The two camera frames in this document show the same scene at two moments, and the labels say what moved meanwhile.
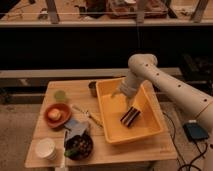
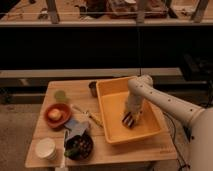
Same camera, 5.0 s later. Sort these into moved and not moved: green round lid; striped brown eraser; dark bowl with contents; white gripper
Moved: white gripper
Not moved: striped brown eraser; dark bowl with contents; green round lid
